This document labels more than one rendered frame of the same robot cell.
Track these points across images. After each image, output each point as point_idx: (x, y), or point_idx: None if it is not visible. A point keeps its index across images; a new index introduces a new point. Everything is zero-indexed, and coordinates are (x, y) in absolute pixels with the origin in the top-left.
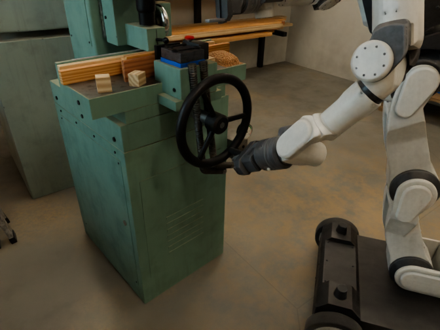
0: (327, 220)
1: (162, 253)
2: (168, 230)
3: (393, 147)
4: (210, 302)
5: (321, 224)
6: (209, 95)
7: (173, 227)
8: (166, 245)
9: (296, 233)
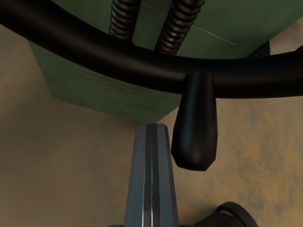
0: (247, 217)
1: (74, 82)
2: (84, 71)
3: None
4: (90, 151)
5: (238, 211)
6: None
7: (94, 74)
8: (81, 81)
9: (218, 175)
